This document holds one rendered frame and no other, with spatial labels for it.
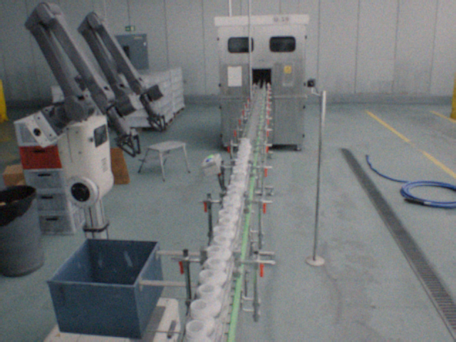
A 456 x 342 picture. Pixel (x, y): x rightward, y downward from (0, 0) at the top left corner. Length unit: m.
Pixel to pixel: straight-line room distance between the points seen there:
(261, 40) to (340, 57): 5.93
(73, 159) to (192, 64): 10.20
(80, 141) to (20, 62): 12.35
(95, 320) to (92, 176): 0.67
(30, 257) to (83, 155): 1.77
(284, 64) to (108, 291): 5.18
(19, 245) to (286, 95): 4.36
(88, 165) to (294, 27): 4.77
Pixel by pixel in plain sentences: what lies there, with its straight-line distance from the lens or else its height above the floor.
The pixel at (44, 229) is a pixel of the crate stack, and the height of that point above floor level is 0.05.
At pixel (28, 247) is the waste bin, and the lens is 3.38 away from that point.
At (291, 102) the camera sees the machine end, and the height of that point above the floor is 0.79.
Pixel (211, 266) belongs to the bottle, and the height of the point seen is 1.16.
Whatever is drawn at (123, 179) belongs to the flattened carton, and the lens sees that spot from 5.13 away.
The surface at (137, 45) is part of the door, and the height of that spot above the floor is 1.78.
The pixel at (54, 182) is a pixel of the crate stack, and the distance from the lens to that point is 3.84.
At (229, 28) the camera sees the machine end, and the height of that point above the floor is 1.92.
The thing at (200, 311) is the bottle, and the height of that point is 1.16.
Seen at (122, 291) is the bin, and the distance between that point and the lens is 1.34.
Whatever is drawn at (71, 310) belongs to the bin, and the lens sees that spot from 1.48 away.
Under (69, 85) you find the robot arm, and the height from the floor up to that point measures 1.55.
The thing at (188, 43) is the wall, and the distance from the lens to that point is 11.87.
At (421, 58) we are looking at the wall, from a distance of 12.42.
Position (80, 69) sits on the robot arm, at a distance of 1.57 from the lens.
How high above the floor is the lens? 1.68
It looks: 18 degrees down
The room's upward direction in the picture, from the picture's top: 2 degrees counter-clockwise
